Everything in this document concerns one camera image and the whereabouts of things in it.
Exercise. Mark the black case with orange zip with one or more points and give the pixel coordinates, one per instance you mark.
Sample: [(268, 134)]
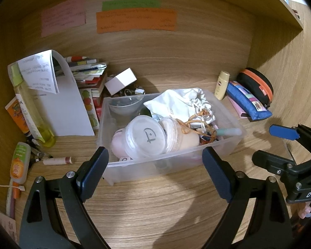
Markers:
[(251, 83)]

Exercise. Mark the fruit print booklet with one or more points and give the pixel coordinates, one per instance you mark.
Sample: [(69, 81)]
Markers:
[(89, 109)]

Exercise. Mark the stack of books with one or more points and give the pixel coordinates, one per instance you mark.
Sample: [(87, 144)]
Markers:
[(93, 76)]

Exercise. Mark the yellow green bottle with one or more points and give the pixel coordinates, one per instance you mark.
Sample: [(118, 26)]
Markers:
[(26, 101)]

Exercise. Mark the clear plastic storage box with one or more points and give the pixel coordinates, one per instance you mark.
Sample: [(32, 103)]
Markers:
[(134, 172)]

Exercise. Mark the pink plush charm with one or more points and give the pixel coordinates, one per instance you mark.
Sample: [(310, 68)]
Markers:
[(305, 210)]

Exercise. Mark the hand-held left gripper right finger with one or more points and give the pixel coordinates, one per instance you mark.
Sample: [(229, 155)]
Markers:
[(217, 173)]

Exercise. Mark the clear bottle with orange label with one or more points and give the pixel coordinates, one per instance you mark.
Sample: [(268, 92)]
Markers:
[(19, 164)]

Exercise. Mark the orange printed box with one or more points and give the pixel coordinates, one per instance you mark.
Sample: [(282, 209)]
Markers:
[(16, 115)]

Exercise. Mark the silver metal clips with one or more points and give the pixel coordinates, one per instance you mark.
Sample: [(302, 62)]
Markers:
[(138, 91)]

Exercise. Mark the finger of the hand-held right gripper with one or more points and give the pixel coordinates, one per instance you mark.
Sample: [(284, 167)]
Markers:
[(283, 132), (269, 160)]

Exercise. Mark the pink round object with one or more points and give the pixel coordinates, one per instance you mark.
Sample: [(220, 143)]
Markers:
[(118, 142)]

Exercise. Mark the pink flat pouch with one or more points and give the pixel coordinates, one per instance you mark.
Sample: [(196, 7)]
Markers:
[(237, 108)]

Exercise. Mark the pink paper note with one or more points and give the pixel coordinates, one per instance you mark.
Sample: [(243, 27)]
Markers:
[(63, 16)]

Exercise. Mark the grey pen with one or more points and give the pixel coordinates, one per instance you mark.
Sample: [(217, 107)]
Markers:
[(37, 147)]

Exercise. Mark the orange paper note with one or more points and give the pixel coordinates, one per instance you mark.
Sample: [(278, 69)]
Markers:
[(136, 20)]

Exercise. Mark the small round clear lidded cup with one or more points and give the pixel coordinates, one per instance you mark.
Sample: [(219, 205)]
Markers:
[(145, 137)]

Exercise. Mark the green paper note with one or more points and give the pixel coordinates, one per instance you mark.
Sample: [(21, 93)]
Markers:
[(131, 4)]

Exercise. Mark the printed paper card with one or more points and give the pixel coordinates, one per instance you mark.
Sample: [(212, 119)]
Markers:
[(7, 225)]

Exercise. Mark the curled white paper sheet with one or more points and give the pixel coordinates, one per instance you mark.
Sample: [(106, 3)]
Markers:
[(67, 109)]

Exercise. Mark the small white box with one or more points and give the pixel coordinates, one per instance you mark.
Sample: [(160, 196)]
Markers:
[(120, 81)]

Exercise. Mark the wooden desktop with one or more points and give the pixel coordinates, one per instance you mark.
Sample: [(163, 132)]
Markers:
[(155, 212)]

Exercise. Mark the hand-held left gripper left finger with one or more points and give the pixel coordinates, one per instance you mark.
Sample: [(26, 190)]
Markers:
[(92, 172)]

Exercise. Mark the lip balm tube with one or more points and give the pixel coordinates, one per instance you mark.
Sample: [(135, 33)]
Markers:
[(57, 160)]

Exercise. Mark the teal white tube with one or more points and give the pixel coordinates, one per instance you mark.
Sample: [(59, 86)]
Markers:
[(230, 132)]

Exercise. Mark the cream sunscreen bottle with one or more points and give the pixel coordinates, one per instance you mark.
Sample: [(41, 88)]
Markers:
[(221, 85)]

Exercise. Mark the clear plastic bowl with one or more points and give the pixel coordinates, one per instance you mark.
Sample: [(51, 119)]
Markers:
[(124, 107)]

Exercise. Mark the red white marker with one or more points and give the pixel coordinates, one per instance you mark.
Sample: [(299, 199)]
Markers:
[(76, 57)]

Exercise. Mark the blue zip pouch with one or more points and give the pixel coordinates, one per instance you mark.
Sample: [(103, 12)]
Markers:
[(245, 101)]

